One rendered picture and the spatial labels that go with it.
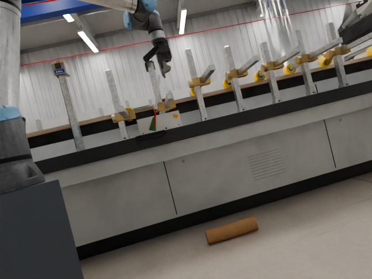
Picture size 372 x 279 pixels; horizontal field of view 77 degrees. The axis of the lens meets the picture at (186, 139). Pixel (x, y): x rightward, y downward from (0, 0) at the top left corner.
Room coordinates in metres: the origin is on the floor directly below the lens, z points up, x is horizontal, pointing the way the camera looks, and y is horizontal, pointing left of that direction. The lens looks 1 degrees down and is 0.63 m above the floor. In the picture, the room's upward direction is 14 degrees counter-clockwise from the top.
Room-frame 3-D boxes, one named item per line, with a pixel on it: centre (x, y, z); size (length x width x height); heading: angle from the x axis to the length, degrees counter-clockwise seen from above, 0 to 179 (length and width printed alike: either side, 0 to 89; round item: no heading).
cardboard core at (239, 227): (1.35, -0.13, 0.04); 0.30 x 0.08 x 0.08; 98
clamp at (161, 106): (1.43, 0.08, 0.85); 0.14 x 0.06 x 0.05; 98
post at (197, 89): (1.46, -0.15, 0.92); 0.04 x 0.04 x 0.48; 8
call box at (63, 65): (1.36, 0.61, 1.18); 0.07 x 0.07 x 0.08; 8
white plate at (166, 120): (1.40, 0.13, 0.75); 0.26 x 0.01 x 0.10; 98
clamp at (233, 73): (1.49, -0.42, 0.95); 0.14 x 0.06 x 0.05; 98
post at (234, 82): (1.49, -0.39, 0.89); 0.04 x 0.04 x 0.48; 8
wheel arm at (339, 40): (1.54, -0.93, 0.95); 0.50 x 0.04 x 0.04; 8
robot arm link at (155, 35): (1.36, 0.02, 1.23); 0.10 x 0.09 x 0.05; 8
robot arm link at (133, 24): (1.28, 0.11, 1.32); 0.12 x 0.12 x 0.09; 36
